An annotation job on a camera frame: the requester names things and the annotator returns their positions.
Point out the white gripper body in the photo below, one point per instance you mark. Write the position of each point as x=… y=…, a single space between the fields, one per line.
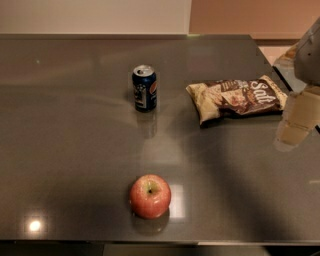
x=308 y=61

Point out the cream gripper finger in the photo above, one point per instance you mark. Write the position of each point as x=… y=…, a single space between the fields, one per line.
x=301 y=114

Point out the blue pepsi can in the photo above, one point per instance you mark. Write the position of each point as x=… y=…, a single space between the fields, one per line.
x=145 y=88

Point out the brown salt chips bag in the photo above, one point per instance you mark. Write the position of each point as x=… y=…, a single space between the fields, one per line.
x=236 y=98

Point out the red apple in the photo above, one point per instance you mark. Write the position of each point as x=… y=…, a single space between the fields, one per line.
x=150 y=196

